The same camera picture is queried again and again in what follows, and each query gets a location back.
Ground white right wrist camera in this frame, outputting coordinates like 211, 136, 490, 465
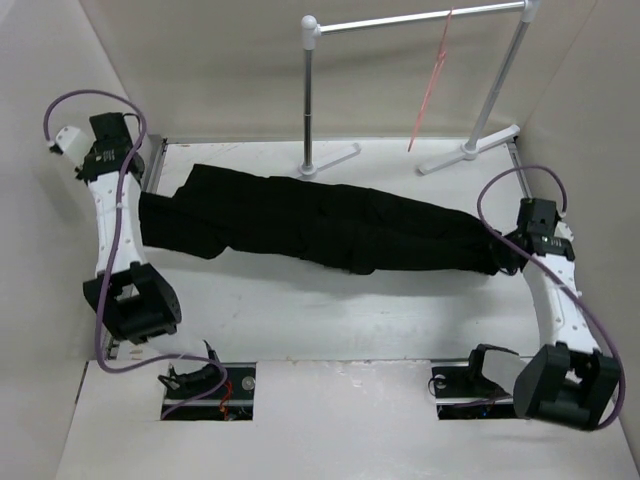
555, 221, 575, 243

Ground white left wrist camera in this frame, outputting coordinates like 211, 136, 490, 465
48, 126, 93, 168

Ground black trousers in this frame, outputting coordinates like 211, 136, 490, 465
139, 164, 505, 275

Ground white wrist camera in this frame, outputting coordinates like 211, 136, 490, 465
48, 126, 93, 168
555, 221, 575, 243

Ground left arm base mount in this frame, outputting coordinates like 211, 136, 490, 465
158, 341, 257, 422

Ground white clothes rack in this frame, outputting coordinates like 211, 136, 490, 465
294, 1, 540, 178

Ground pink clothes hanger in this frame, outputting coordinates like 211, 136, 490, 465
407, 9, 453, 152

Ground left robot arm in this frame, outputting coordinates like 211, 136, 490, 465
77, 113, 215, 366

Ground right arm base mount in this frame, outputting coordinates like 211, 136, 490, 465
427, 364, 516, 421

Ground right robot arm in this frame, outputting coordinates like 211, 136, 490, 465
463, 198, 622, 431

